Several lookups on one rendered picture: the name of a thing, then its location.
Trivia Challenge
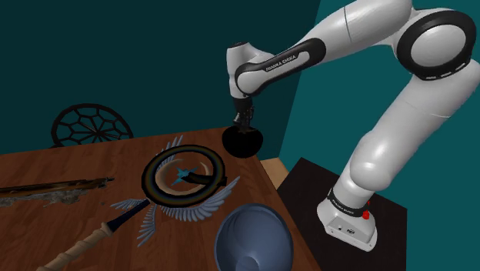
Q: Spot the black bowl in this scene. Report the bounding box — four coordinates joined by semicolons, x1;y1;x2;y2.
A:
221;125;264;159

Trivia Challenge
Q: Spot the black robot stand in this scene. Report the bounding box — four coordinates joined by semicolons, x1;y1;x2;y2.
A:
276;156;408;271

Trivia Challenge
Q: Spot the blue grey bowl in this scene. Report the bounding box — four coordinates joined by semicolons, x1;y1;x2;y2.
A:
214;203;295;271

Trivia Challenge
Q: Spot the long rusty brown blade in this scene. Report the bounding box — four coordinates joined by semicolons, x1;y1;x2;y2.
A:
0;176;115;209

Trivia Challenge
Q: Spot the black ring winged ornament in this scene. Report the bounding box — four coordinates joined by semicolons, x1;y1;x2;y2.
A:
109;135;241;248

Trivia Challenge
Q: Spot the wooden handled dark tool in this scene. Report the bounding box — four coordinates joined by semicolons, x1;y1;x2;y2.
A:
35;199;152;271

